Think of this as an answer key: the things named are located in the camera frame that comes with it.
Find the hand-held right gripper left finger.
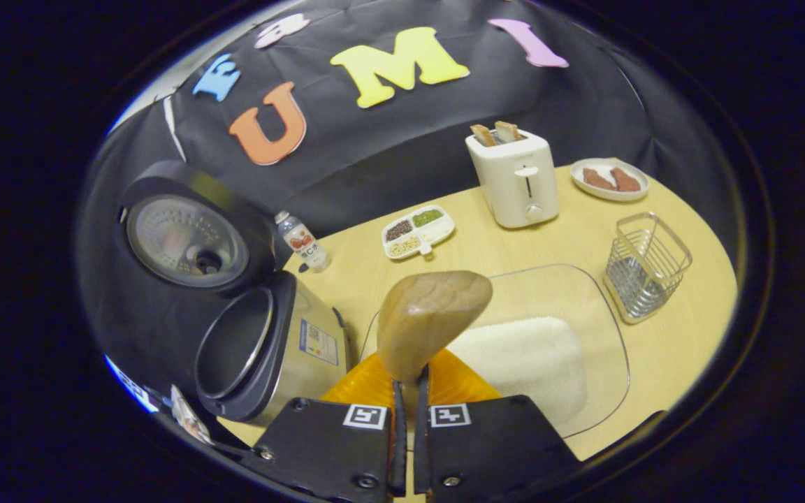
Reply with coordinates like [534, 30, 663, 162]
[242, 351, 407, 503]

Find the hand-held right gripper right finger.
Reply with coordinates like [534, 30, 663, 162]
[413, 349, 583, 500]

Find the wooden spoon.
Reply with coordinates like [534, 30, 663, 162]
[377, 270, 494, 455]

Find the dark rice cooker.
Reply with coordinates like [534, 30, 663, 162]
[113, 159, 354, 427]

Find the metal wire chopstick holder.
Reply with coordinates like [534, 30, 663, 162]
[602, 212, 693, 325]

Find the white divided grain dish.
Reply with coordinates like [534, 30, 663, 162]
[382, 205, 456, 261]

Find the clear plastic tray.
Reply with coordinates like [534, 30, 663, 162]
[359, 264, 632, 439]

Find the small red label bottle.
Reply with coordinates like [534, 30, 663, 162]
[275, 211, 332, 273]

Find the white toaster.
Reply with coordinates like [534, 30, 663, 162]
[465, 129, 560, 229]

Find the small white plate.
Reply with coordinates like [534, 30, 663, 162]
[570, 158, 651, 202]

